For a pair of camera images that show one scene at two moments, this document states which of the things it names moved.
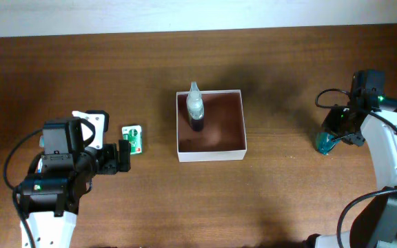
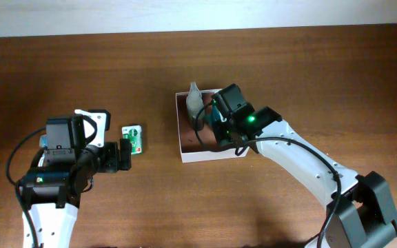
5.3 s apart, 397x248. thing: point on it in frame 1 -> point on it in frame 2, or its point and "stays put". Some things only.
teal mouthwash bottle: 324,143 -> 214,116
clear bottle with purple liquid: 195,107 stays put
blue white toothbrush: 41,145 stays put
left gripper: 112,165 stays put
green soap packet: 134,134 stays put
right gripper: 330,125 -> 222,136
